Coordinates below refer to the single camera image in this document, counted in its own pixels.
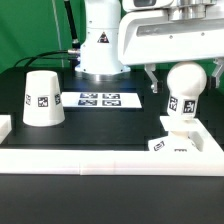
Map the white marker sheet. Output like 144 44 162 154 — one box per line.
61 92 141 109

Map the white lamp shade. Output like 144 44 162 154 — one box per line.
23 70 65 127

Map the white table border frame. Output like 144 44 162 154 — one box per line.
0 115 224 176

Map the white lamp base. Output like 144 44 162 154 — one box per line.
148 116 199 152

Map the green backdrop curtain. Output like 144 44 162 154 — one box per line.
0 0 224 84

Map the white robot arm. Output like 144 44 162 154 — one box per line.
76 0 224 93

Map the white lamp bulb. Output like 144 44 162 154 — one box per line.
167 62 207 120

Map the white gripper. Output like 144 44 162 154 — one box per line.
118 0 224 93

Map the black cable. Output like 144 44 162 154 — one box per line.
13 49 82 68

